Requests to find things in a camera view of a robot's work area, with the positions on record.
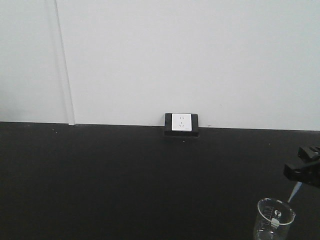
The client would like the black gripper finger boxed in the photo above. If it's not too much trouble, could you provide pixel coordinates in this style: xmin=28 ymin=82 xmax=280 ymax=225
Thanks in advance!
xmin=297 ymin=146 xmax=320 ymax=163
xmin=283 ymin=160 xmax=320 ymax=188

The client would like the white wall power socket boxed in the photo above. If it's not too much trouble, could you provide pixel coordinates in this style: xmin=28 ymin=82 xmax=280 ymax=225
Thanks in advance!
xmin=164 ymin=113 xmax=199 ymax=137

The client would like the clear glass beaker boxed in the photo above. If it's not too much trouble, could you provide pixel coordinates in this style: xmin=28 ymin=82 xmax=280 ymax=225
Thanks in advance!
xmin=253 ymin=198 xmax=296 ymax=240

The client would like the clear plastic pipette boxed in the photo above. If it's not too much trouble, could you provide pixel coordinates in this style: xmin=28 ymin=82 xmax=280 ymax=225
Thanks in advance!
xmin=287 ymin=181 xmax=303 ymax=203

